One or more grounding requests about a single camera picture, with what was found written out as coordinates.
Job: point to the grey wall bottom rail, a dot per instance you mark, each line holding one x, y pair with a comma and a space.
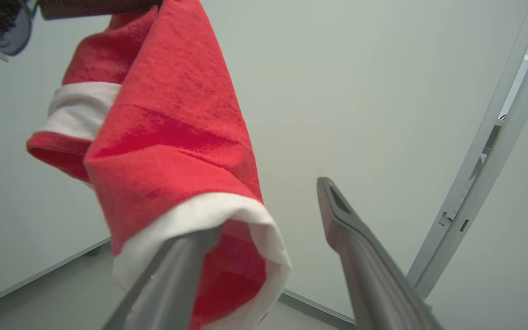
39, 275
319, 311

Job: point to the red and white jersey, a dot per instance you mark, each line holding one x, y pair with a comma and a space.
172, 151

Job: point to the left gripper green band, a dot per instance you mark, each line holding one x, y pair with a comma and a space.
2, 27

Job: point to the grey partition corner post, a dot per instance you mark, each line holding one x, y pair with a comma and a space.
479, 183

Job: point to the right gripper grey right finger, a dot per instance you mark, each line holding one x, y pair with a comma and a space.
374, 275

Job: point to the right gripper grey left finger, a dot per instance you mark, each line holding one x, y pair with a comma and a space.
172, 284

